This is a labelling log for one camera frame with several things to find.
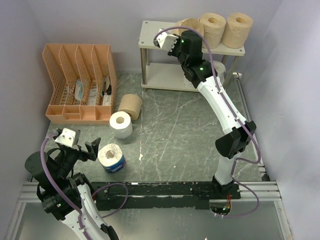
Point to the white staples box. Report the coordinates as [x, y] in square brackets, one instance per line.
[106, 101]

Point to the plain white paper roll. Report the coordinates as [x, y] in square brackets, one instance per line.
[121, 125]

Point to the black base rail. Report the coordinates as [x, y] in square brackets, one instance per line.
[173, 194]

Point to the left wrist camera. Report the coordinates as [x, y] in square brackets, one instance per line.
[68, 137]

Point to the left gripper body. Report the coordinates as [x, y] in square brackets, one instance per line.
[64, 159]

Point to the white roll blue wrapper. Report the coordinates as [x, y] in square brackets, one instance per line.
[111, 158]

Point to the black white brush tools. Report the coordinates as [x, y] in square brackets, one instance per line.
[106, 86]

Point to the white roll red dots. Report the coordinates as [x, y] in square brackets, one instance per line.
[188, 83]

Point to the brown roll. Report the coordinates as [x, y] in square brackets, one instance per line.
[193, 23]
[131, 104]
[214, 26]
[236, 31]

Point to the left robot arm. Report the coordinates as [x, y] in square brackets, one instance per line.
[69, 198]

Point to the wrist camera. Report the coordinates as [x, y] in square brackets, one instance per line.
[166, 41]
[68, 137]

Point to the white paper packet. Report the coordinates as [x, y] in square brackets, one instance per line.
[92, 96]

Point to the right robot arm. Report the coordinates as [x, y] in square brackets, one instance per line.
[201, 73]

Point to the blue correction tape pack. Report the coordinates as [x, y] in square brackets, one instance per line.
[78, 90]

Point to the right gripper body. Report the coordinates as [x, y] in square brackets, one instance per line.
[176, 50]

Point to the orange plastic desk organizer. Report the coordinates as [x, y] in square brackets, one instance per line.
[84, 83]

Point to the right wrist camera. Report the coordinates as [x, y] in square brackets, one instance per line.
[166, 41]

